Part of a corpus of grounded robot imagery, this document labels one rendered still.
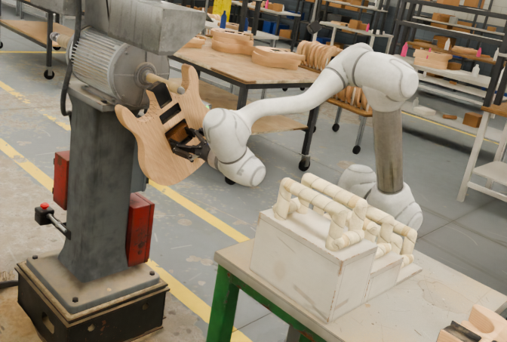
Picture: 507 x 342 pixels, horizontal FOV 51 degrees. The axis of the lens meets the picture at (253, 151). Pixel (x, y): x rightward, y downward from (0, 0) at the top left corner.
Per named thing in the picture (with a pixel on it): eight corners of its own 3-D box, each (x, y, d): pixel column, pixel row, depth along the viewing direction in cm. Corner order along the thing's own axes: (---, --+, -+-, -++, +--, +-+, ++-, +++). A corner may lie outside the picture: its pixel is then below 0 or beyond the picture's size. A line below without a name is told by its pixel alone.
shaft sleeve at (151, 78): (149, 83, 195) (144, 78, 192) (155, 76, 195) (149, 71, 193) (179, 96, 183) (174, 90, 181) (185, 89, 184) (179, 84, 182)
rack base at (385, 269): (284, 255, 151) (290, 227, 148) (319, 241, 162) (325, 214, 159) (364, 305, 133) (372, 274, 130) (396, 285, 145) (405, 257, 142)
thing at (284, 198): (271, 216, 134) (278, 182, 131) (280, 214, 136) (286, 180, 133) (281, 221, 132) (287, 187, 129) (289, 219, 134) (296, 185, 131)
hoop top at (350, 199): (298, 183, 137) (300, 171, 136) (305, 181, 139) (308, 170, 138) (361, 215, 124) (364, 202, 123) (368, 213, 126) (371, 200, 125)
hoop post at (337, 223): (322, 246, 123) (330, 210, 120) (330, 243, 125) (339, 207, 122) (333, 252, 121) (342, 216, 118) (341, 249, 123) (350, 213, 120)
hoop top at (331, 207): (276, 188, 131) (278, 176, 130) (285, 186, 133) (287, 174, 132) (340, 222, 118) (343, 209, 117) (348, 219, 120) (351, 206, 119)
